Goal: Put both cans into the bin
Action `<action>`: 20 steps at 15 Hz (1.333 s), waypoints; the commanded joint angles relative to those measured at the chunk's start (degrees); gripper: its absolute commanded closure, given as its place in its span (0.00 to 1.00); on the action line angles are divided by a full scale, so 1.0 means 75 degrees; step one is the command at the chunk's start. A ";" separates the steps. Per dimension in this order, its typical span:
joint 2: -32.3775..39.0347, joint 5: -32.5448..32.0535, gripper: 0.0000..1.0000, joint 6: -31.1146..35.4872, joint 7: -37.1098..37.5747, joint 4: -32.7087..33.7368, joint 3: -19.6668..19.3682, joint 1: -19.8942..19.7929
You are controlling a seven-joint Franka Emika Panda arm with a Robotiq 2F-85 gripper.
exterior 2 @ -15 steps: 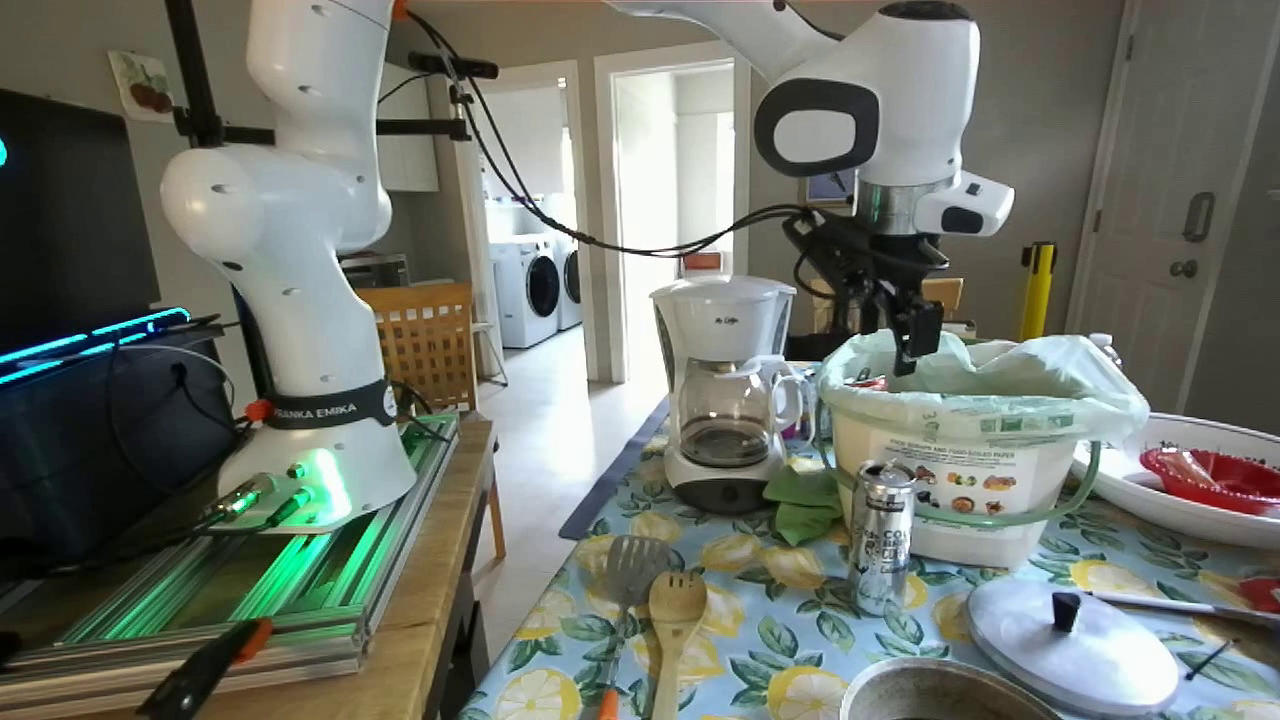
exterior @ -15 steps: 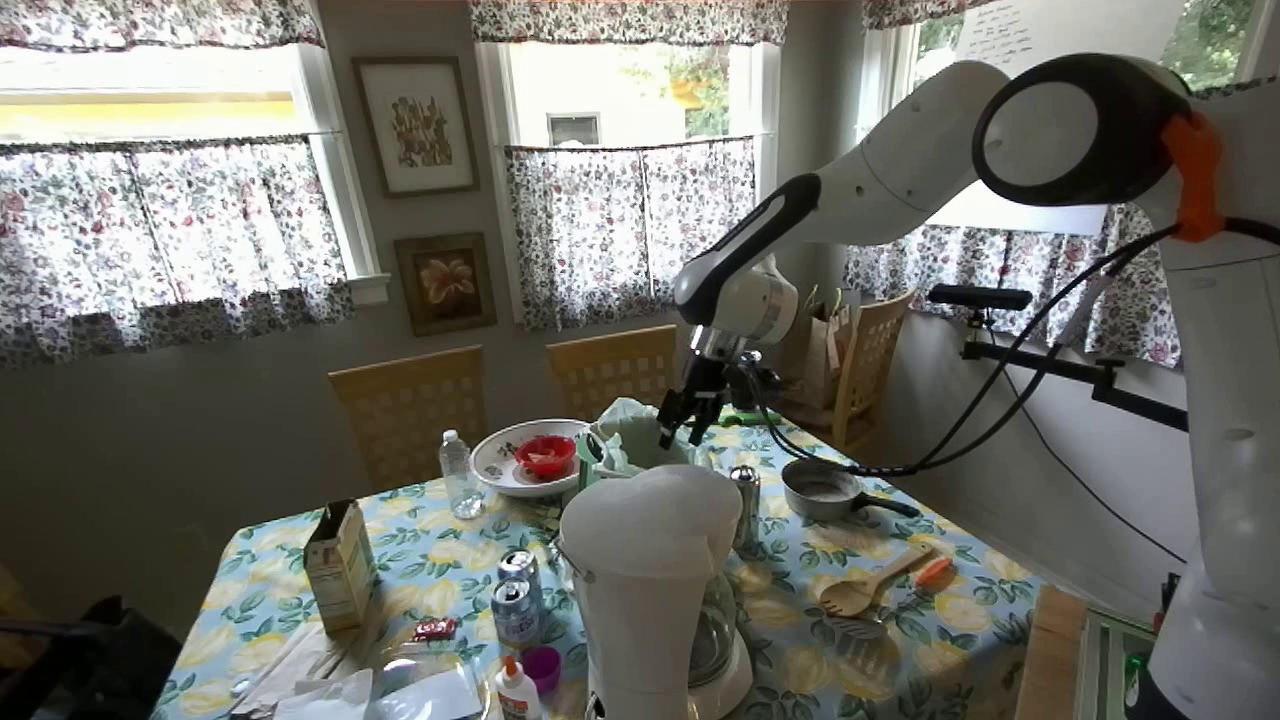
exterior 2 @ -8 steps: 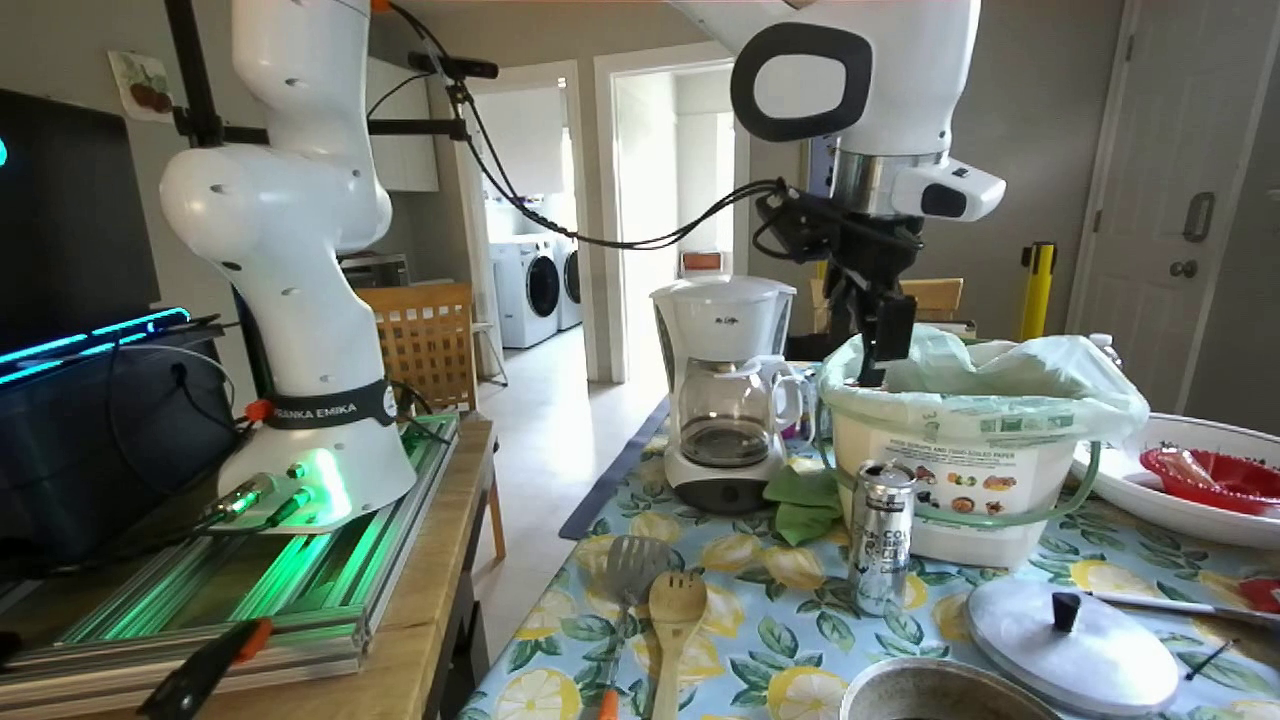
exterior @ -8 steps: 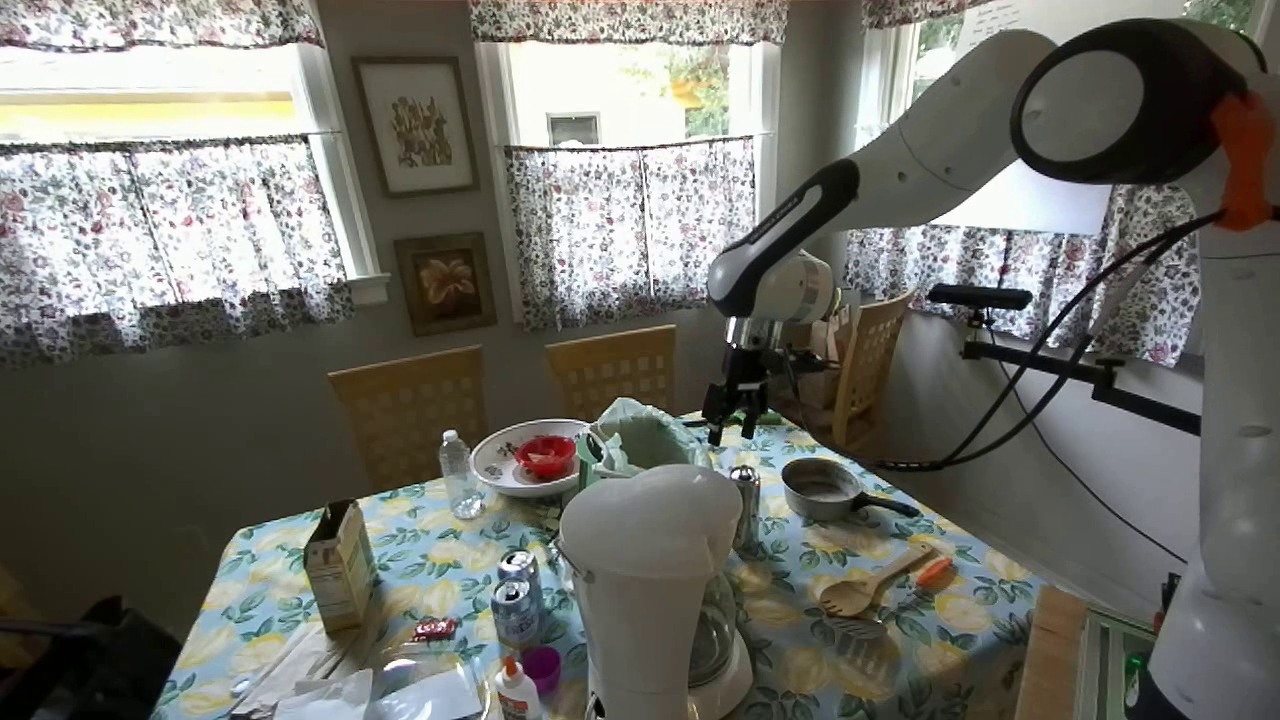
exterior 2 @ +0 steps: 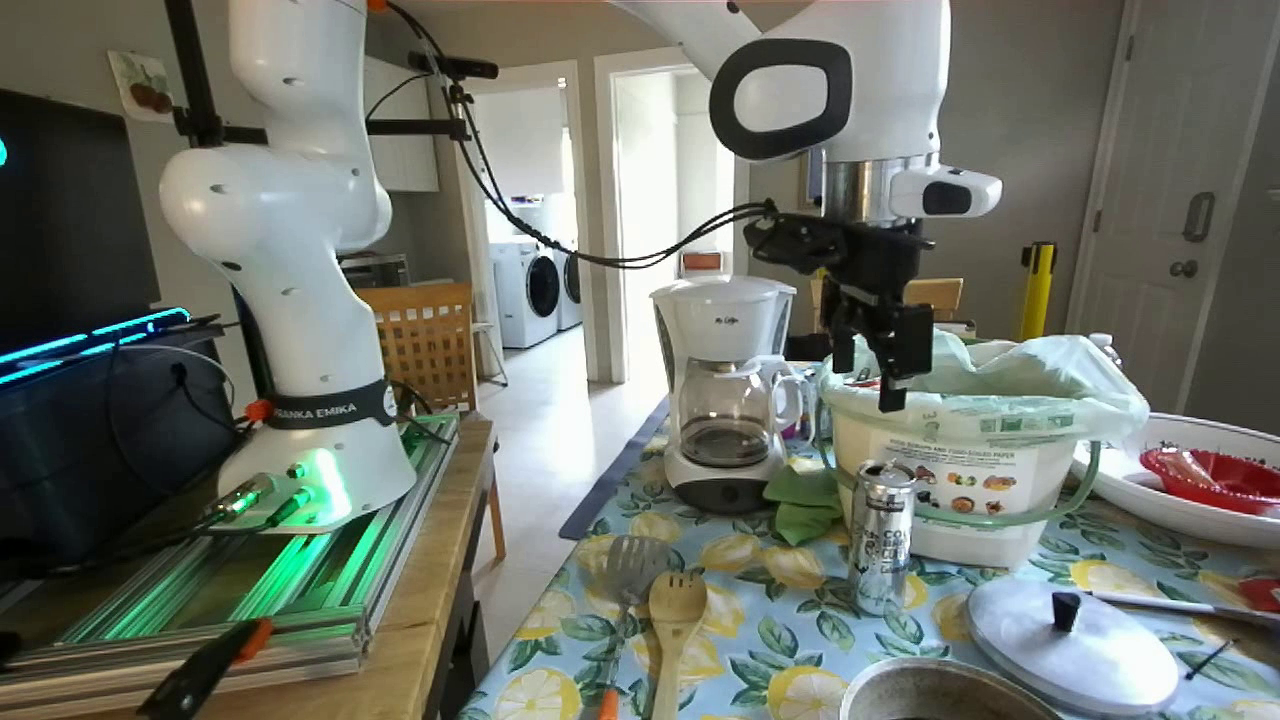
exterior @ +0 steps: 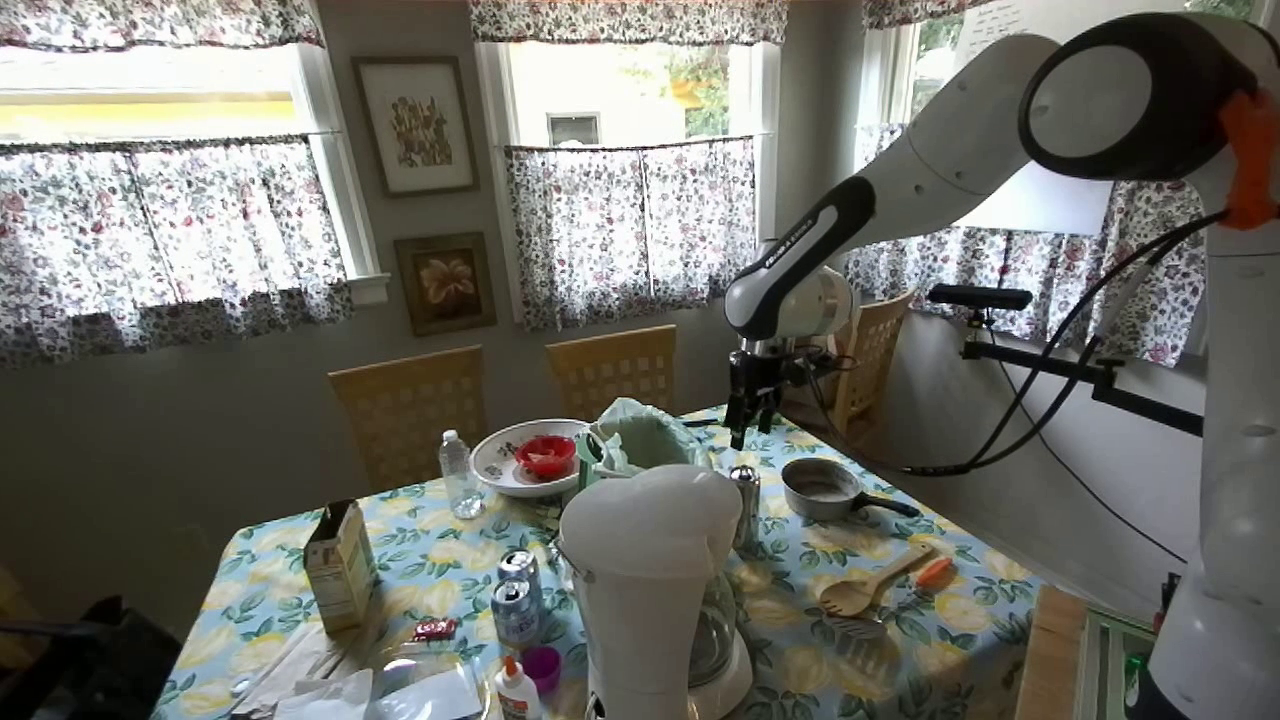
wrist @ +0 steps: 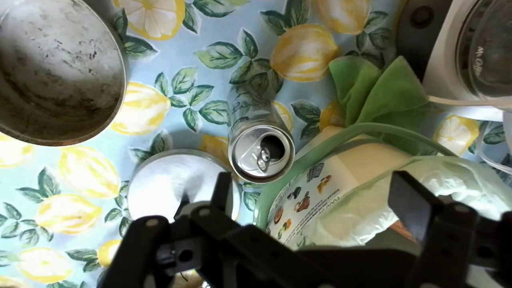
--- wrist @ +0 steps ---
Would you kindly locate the white coffee maker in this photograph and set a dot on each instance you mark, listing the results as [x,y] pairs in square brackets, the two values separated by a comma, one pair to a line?
[442,52]

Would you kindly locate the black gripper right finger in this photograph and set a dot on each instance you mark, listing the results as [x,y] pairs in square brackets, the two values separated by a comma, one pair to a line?
[453,244]

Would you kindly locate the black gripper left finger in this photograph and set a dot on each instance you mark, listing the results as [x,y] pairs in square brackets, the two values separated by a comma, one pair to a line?
[213,249]

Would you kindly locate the silver drink can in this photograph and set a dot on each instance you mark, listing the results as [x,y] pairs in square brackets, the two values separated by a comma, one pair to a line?
[261,152]

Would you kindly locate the white plastic bin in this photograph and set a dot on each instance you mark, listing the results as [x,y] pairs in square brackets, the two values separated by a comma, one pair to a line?
[330,180]

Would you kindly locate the white pot lid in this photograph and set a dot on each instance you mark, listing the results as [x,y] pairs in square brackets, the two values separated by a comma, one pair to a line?
[170,177]

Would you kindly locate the lemon print tablecloth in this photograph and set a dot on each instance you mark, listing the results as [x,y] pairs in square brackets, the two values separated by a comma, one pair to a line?
[176,112]

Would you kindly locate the metal cooking pot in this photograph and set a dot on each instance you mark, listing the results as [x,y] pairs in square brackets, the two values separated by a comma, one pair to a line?
[53,73]

